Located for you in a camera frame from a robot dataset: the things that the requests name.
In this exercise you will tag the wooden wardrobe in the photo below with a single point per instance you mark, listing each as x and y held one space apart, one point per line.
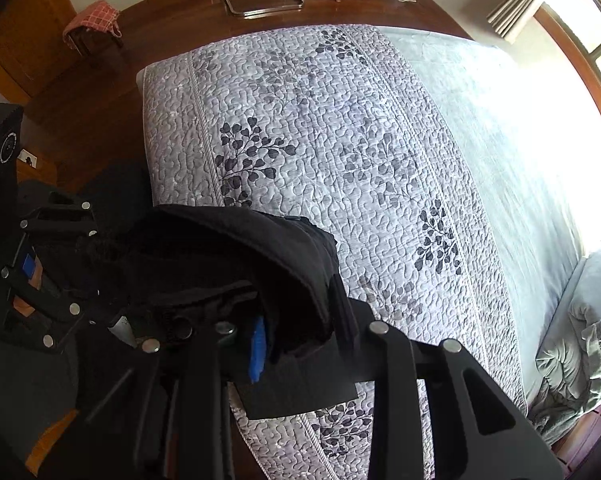
25 25

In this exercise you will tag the grey floral quilted bedspread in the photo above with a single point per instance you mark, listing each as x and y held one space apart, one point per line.
330 125

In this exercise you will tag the red checkered cloth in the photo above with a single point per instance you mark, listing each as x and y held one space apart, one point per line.
93 17

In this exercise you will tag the white power socket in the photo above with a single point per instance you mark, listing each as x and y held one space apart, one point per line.
29 159

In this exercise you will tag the light blue bed sheet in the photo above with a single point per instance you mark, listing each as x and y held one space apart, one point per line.
480 125

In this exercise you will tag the black pants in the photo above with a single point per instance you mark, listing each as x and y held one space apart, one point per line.
240 245

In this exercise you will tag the wide wooden framed window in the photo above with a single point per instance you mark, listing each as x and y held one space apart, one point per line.
585 25

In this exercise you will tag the grey-blue pillow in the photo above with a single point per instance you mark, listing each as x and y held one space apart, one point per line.
580 320

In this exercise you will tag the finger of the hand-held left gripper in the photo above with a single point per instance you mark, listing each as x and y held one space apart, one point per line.
55 217
55 310

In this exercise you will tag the beige curtain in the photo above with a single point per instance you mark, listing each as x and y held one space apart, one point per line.
520 5

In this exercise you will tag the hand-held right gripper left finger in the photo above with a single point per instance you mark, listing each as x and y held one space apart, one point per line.
257 355

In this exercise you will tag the wooden stool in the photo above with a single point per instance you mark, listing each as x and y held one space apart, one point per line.
116 42

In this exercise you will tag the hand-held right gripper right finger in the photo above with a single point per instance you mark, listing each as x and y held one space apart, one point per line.
350 320

